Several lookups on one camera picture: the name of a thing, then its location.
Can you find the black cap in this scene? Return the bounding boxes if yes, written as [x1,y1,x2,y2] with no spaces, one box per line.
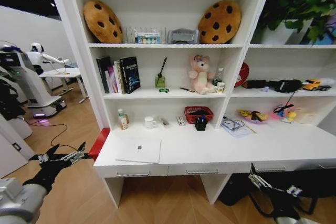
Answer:
[267,79,303,94]

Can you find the brown spine book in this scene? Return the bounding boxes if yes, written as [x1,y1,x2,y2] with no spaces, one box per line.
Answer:
[113,60,127,95]

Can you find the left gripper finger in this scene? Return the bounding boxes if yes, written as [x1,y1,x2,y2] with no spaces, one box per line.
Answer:
[61,141,93,164]
[28,144,60,164]

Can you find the grey padded cushion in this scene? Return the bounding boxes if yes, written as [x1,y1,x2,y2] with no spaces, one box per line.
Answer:
[167,28,200,45]

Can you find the teal and white box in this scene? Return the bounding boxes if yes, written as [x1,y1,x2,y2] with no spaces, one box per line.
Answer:
[135,31,162,44]

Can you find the silver laptop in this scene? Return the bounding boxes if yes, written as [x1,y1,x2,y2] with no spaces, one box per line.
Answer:
[114,137,162,164]

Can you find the yellow toy truck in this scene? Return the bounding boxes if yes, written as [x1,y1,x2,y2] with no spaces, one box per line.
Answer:
[301,78,332,92]

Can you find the silver drawer handle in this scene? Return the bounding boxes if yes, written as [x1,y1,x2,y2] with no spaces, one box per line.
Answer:
[186,168,219,175]
[254,166,287,172]
[116,170,151,177]

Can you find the pink and white book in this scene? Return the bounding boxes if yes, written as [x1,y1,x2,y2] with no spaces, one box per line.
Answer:
[104,65,119,94]

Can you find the red mesh basket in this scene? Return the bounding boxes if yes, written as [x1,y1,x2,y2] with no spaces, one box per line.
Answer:
[184,106,214,125]

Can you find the red round tin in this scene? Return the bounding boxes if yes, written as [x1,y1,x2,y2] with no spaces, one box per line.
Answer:
[234,62,251,89]

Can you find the tall black book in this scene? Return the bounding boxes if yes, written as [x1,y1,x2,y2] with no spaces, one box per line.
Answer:
[96,56,111,94]

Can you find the yellow rubber duck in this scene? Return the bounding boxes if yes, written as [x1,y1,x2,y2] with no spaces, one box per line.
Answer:
[281,111,298,124]

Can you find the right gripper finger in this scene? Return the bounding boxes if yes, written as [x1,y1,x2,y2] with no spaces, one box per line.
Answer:
[286,185,304,197]
[248,163,274,192]

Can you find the blue lanyard cable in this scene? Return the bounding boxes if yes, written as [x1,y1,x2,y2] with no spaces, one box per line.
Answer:
[222,118,245,131]

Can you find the white fence letter holder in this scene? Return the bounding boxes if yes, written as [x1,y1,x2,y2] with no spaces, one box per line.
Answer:
[124,26,167,44]

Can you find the brown cookie pillow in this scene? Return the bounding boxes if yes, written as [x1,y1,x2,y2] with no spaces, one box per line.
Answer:
[83,0,123,44]
[197,0,242,45]

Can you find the pink plush toy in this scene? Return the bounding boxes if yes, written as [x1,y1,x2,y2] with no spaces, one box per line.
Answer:
[189,54,215,95]

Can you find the white plant pot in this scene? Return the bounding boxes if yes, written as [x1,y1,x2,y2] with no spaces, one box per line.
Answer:
[258,19,313,45]

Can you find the white paper notebook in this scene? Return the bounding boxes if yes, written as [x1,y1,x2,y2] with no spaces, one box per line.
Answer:
[221,119,253,139]

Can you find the black and yellow snack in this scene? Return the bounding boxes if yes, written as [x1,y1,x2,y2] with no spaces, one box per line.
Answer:
[250,110,268,122]

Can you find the tea bottle white cap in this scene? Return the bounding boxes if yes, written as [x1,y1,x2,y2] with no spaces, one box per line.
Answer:
[117,108,130,131]

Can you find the black pen holder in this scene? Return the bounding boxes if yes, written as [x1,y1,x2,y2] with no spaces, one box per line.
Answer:
[194,115,208,132]

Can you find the blue and purple object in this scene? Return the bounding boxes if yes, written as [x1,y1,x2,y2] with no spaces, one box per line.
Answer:
[313,15,336,46]

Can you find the white mug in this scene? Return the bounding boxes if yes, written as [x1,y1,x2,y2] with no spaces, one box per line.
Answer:
[143,116,158,130]

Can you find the green reed diffuser bottle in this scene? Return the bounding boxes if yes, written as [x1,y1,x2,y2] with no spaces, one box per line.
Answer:
[154,57,168,88]

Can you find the black floor cable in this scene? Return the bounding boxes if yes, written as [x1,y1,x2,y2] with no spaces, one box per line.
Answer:
[25,122,80,152]

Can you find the white background desk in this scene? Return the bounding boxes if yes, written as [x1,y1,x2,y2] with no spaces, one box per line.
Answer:
[39,67,89,104]

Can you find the white shelf desk unit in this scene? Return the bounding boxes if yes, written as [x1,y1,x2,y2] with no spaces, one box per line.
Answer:
[44,0,336,209]

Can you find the black rectangular box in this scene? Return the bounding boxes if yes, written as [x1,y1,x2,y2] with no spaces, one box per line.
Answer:
[245,79,267,89]

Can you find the clear bottle green label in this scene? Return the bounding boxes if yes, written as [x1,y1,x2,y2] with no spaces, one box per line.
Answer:
[213,67,225,87]

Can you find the black bag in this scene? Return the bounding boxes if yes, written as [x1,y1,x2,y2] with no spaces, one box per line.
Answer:
[218,172,336,215]

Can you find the white and black machine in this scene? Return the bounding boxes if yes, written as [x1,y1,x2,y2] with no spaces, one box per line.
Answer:
[0,40,34,141]

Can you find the purple plastic bowl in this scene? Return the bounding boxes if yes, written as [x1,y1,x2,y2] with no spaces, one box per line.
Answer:
[237,109,269,125]

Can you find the black glasses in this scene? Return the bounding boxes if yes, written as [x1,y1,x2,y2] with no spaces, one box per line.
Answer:
[274,102,293,113]

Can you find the white wheeled robot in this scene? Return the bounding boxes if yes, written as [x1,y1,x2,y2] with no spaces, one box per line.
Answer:
[15,42,72,118]

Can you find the red side panel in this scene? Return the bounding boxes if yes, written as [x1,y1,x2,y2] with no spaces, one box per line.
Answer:
[88,127,111,162]

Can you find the black book blue print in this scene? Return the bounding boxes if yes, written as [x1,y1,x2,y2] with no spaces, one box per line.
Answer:
[120,56,141,94]

